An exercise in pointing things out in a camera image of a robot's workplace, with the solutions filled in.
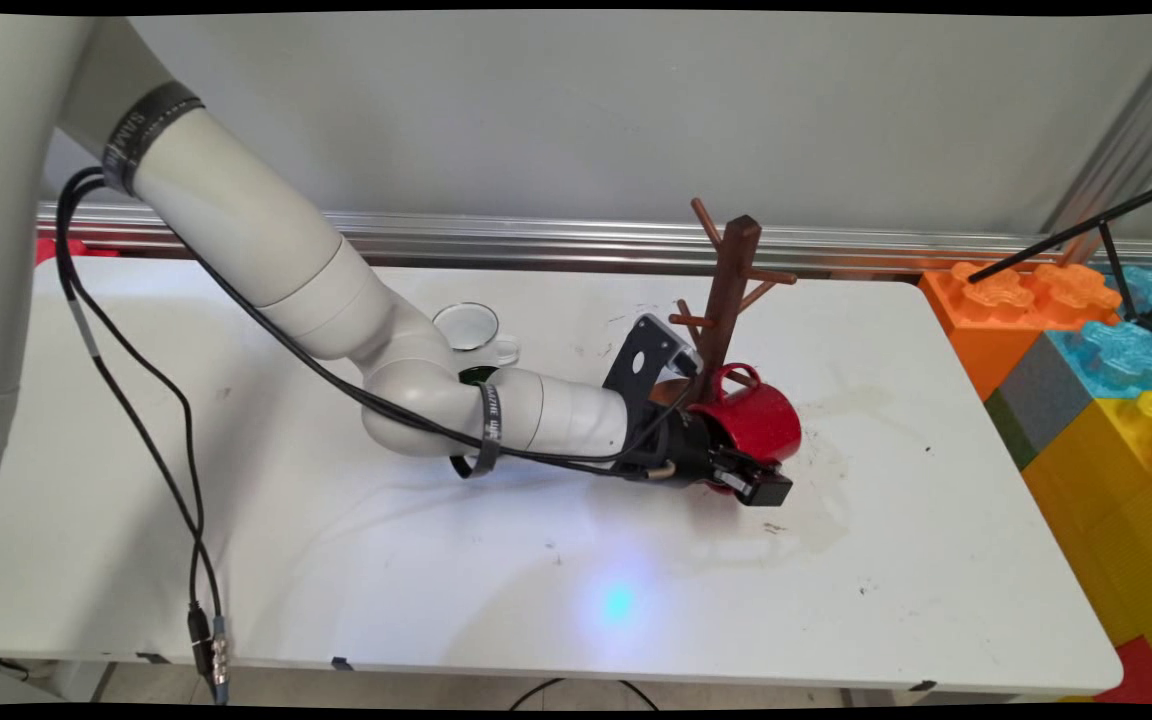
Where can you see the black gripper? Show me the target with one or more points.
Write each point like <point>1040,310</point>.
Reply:
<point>681,445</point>

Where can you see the red enamel mug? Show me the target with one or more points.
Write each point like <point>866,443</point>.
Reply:
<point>761,425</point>

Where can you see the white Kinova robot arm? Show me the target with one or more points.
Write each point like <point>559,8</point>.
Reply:
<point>236,220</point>

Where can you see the brown wooden mug tree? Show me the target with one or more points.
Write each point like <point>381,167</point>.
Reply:
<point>736,280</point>

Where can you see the orange giant building block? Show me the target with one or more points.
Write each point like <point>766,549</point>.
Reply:
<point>976,340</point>

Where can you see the grey giant building block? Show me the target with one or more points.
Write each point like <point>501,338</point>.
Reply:
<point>1041,400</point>

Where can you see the dark green enamel mug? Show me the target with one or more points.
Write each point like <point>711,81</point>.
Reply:
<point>476,376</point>

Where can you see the white enamel mug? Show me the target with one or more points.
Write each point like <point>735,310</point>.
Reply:
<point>471,325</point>

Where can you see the yellow giant building block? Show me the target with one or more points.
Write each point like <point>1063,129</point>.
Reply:
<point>1106,520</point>

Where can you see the black tripod stand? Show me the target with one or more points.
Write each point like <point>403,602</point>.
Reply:
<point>1046,243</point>

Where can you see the translucent blue building block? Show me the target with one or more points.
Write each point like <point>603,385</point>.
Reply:
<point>1151,285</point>
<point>1121,355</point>

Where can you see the red giant building block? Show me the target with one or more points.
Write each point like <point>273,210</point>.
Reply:
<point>1141,675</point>

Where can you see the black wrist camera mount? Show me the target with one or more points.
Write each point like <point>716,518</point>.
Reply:
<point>646,360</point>

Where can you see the horizontal aluminium frame rail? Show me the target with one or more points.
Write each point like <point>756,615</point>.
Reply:
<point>536,240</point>

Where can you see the slanted aluminium frame post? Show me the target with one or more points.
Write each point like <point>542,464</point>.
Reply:
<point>1126,140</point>

